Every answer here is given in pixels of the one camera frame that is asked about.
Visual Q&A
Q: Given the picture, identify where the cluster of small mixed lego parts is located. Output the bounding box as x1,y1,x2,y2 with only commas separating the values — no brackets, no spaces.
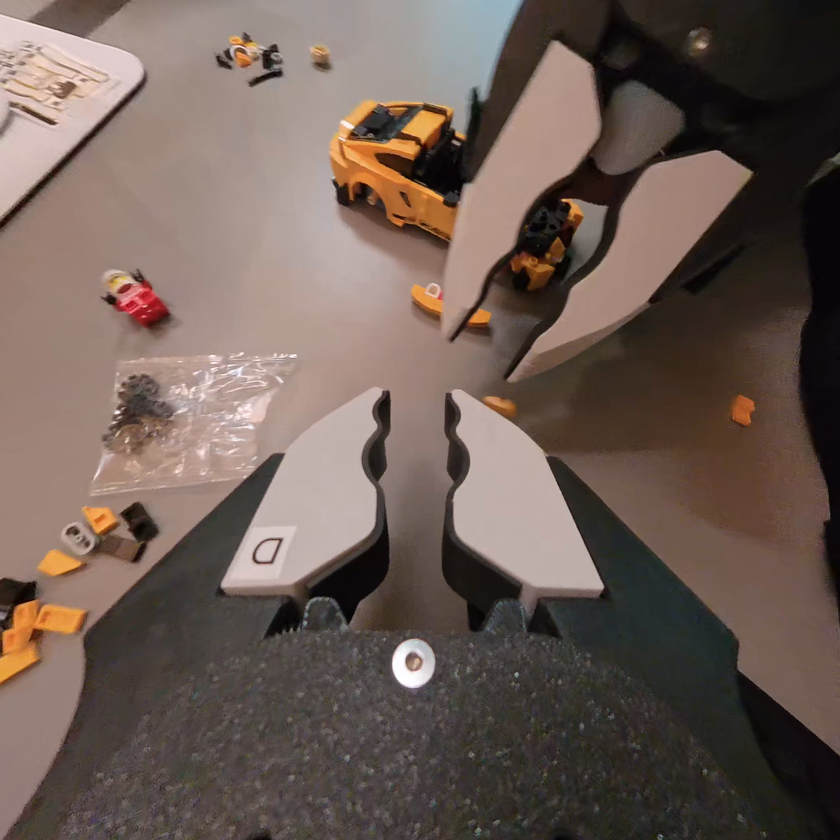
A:
215,31,284,70

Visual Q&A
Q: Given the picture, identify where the clear plastic bag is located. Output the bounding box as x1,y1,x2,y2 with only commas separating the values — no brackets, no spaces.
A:
90,353,298,497

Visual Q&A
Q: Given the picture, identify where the yellow lego car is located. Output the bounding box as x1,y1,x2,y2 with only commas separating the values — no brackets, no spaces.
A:
329,100,585,294

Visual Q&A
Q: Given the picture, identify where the white document stand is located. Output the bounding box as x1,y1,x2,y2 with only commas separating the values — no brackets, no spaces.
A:
0,13,147,228

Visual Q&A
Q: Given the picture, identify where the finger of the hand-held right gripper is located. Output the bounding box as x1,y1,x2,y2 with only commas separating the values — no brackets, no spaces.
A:
504,150,754,383
441,39,603,342

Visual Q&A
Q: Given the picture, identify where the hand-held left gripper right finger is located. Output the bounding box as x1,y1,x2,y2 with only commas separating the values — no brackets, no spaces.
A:
441,389,605,602

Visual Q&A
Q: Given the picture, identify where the yellow lego bumper assembly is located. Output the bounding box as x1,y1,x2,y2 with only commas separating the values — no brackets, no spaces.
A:
411,282,492,328

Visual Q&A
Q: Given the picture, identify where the red lego minifigure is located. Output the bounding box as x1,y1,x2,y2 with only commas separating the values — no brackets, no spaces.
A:
100,268,173,328

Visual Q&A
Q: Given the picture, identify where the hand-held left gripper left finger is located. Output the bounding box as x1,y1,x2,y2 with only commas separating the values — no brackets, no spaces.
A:
220,387,392,601

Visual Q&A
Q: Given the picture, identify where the sticker sheet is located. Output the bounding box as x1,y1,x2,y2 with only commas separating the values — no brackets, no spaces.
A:
0,39,122,127

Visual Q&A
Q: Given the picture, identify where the pile of yellow lego slopes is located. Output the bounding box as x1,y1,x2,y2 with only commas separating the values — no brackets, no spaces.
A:
0,502,160,688

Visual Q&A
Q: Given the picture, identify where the person's dark clothing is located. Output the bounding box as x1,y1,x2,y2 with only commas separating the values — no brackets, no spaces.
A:
797,154,840,526

